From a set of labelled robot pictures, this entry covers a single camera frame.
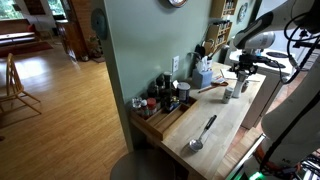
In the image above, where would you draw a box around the wooden spice tray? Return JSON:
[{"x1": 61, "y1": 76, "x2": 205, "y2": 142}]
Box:
[{"x1": 131, "y1": 97, "x2": 198, "y2": 140}]

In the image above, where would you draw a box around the wooden spoon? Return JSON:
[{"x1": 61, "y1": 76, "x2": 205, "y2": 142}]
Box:
[{"x1": 198, "y1": 82, "x2": 229, "y2": 93}]

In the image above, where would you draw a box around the round grey stool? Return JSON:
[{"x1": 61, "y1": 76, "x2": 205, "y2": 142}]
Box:
[{"x1": 110, "y1": 149, "x2": 176, "y2": 180}]

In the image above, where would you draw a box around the orange seasoning packet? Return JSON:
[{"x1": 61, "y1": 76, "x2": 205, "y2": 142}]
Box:
[{"x1": 211, "y1": 75, "x2": 225, "y2": 84}]

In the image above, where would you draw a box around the clear glass jar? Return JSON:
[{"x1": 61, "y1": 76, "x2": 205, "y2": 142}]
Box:
[{"x1": 132, "y1": 97, "x2": 142, "y2": 111}]

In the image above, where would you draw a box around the tall dark pepper grinder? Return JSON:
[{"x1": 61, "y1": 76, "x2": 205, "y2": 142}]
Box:
[{"x1": 163, "y1": 72, "x2": 172, "y2": 112}]

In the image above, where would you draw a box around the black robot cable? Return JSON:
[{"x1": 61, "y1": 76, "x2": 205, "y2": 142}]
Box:
[{"x1": 256, "y1": 13, "x2": 320, "y2": 85}]

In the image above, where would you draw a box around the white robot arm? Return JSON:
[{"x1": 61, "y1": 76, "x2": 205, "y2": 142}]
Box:
[{"x1": 233, "y1": 0, "x2": 320, "y2": 180}]

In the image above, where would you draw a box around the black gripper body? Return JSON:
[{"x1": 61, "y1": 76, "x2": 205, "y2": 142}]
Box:
[{"x1": 230, "y1": 54, "x2": 267, "y2": 75}]

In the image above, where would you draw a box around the tall white spice grinder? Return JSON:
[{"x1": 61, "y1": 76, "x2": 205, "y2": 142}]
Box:
[{"x1": 232, "y1": 71, "x2": 248, "y2": 98}]

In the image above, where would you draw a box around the red lid spice jar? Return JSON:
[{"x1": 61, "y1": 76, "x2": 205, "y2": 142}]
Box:
[{"x1": 147, "y1": 98, "x2": 157, "y2": 116}]

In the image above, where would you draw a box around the wooden chair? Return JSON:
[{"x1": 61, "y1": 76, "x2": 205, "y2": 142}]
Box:
[{"x1": 0, "y1": 53, "x2": 41, "y2": 116}]

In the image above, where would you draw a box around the metal spoon black handle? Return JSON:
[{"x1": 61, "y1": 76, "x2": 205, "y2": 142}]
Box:
[{"x1": 189, "y1": 115, "x2": 217, "y2": 152}]

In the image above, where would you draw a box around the white wall outlet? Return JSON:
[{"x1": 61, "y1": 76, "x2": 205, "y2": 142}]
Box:
[{"x1": 172, "y1": 56, "x2": 180, "y2": 73}]

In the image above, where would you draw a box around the round wall clock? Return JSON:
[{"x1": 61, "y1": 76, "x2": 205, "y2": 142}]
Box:
[{"x1": 168, "y1": 0, "x2": 188, "y2": 8}]

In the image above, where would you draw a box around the white stove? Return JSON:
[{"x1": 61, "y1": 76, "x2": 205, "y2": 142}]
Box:
[{"x1": 241, "y1": 49, "x2": 293, "y2": 129}]

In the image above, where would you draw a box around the small white spice bottle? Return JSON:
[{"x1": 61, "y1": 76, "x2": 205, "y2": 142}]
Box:
[{"x1": 222, "y1": 87, "x2": 234, "y2": 104}]

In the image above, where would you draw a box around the blue tissue box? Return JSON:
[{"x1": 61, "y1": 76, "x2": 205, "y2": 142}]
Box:
[{"x1": 192, "y1": 69, "x2": 213, "y2": 89}]

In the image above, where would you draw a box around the wooden wall spice shelf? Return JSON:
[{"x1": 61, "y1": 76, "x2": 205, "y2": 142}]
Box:
[{"x1": 206, "y1": 0, "x2": 238, "y2": 53}]

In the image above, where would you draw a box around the dark lidded round canister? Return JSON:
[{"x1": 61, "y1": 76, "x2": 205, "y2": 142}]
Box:
[{"x1": 177, "y1": 82, "x2": 190, "y2": 102}]

